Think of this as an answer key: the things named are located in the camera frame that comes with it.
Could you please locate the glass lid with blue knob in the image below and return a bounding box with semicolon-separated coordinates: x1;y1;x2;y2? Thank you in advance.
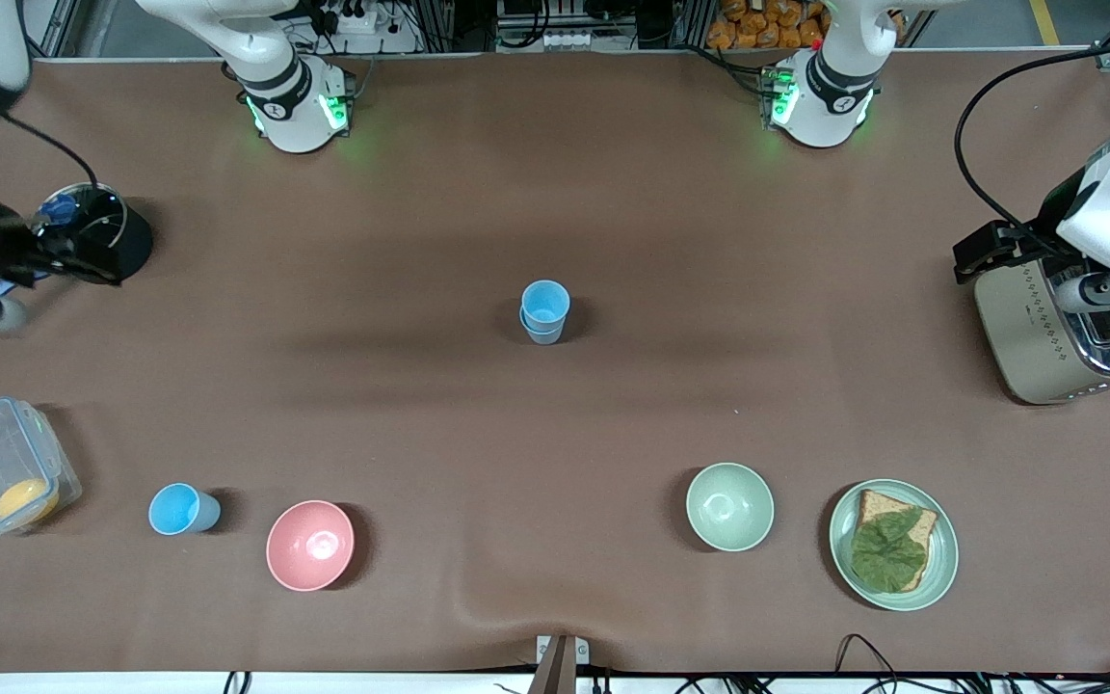
40;185;128;273

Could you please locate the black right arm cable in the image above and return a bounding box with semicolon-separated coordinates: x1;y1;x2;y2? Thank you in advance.
0;114;101;196

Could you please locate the green lettuce leaf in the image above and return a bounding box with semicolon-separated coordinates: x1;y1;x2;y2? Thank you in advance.
851;509;930;587

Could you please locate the pale green plate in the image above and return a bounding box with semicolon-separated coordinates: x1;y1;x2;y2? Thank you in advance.
829;479;960;612

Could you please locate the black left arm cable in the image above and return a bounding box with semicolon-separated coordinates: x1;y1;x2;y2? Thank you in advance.
954;42;1110;255

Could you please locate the silver toaster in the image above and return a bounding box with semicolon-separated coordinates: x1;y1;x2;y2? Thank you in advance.
974;258;1110;406

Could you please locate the black looped floor cable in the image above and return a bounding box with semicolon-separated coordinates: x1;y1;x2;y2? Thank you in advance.
834;633;905;694

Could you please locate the dark pot with blue handle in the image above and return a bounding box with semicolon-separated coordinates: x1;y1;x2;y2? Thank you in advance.
35;183;153;285

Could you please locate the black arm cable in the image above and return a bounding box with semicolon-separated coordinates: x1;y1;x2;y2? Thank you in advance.
0;114;101;196
954;42;1110;255

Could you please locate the brown bread slice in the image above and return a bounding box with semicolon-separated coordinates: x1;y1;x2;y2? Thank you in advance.
852;490;939;593

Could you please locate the white power strip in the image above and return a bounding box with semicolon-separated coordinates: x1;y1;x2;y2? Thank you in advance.
319;0;392;35

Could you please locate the brown table cover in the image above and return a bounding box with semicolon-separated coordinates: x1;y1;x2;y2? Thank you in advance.
0;48;1110;676

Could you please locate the light blue plastic cup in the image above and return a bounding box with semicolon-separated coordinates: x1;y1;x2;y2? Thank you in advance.
521;280;571;334
148;483;222;536
519;307;568;346

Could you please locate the pink bowl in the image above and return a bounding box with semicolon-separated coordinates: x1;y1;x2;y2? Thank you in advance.
266;500;356;592

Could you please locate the yellow round food item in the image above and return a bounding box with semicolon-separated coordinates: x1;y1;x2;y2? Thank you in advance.
0;479;62;526

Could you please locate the pale green bowl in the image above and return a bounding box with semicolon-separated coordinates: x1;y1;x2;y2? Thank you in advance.
686;463;776;553

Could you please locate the metal mount bracket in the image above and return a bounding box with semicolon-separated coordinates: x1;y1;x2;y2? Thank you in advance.
536;634;590;694

